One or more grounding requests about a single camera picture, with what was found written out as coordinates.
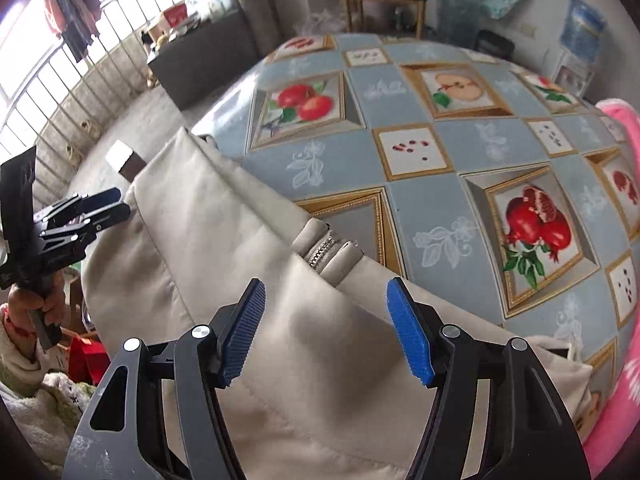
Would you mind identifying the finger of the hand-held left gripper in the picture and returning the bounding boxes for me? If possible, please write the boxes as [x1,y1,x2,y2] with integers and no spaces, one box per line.
[34,187,123,233]
[41,203,132,267]

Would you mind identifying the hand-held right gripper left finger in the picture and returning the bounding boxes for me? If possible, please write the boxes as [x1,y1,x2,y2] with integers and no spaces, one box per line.
[62,277,268,480]

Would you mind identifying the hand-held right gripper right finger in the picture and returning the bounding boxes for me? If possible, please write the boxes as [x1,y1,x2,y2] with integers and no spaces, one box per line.
[386,276,591,480]

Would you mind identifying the cream zip jacket black trim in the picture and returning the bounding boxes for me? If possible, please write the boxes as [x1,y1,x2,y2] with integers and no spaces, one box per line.
[80,127,595,480]

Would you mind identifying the person's left forearm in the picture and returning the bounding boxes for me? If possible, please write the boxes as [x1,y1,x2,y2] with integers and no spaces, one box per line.
[0,305,57,403]

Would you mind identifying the hanging clothes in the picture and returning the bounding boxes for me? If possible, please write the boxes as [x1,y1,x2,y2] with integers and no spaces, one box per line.
[42,0,104,64]

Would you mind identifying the person's left hand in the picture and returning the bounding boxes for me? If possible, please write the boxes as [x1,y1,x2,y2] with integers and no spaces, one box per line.
[6,266,67,348]

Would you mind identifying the metal window railing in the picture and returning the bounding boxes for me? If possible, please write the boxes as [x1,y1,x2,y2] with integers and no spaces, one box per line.
[0,0,227,201]

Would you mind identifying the fruit print bed sheet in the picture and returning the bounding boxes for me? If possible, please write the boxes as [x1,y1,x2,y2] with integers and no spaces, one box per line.
[189,32,640,443]

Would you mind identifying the red bag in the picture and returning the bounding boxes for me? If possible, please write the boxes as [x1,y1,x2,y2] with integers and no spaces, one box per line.
[67,335,112,387]

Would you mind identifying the dark low cabinet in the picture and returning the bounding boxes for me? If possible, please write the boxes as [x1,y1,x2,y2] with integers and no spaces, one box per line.
[147,10,262,111]

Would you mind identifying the red box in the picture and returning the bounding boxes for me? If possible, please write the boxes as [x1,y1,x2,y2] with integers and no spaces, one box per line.
[162,2,189,29]

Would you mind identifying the white green towel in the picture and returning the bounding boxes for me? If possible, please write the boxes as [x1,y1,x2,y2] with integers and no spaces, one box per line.
[0,370,97,473]

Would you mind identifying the pink floral blanket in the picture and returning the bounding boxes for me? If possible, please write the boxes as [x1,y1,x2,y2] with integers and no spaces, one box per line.
[582,97,640,480]

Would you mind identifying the grey curtain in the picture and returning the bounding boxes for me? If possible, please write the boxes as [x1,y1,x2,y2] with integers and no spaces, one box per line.
[220,0,282,57]

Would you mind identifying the black waste bin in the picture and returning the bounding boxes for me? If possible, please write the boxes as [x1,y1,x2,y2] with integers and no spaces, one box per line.
[477,30,517,62]

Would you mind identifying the white water dispenser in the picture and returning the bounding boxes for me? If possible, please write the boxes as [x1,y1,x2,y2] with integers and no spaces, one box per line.
[550,50,597,100]

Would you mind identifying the empty blue water jug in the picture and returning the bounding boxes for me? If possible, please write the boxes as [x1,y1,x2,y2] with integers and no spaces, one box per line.
[437,0,482,54]

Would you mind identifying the blue water dispenser bottle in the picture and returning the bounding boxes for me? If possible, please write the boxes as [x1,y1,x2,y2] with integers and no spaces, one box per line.
[559,0,609,63]

